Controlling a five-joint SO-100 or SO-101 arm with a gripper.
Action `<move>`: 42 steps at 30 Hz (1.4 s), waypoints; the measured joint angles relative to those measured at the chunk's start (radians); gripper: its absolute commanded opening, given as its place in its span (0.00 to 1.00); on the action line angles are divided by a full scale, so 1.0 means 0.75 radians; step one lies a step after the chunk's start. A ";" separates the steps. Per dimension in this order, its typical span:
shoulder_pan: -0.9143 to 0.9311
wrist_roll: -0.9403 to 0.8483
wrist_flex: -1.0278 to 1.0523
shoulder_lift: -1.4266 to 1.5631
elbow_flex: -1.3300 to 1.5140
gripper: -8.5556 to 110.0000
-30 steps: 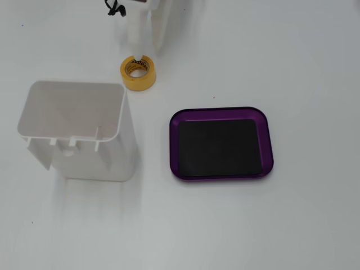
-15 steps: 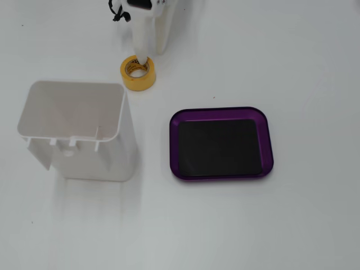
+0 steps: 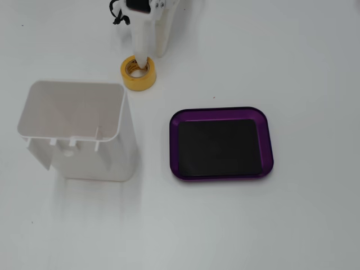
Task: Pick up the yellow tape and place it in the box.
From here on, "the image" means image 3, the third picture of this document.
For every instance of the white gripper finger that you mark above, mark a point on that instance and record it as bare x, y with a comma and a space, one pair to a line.
164, 31
140, 39

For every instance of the yellow tape roll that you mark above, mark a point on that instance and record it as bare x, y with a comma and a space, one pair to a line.
125, 74

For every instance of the white plastic box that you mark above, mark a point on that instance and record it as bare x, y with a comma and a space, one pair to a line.
92, 163

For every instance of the purple metal tray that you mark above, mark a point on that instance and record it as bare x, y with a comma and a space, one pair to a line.
219, 114

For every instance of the black tray mat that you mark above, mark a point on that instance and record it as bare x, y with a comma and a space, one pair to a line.
220, 147

